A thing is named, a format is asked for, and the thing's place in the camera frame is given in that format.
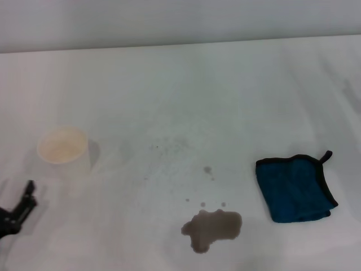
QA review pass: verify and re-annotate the white paper cup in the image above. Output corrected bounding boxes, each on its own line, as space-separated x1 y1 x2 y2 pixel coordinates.
36 125 93 177

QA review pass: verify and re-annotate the blue rag with black trim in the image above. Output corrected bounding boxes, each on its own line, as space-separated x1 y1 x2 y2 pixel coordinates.
255 150 339 224

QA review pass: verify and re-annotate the dark water stain puddle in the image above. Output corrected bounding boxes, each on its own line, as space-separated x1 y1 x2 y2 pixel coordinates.
180 209 243 255

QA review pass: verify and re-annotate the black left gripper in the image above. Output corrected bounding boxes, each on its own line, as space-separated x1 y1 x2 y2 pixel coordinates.
0 180 38 241

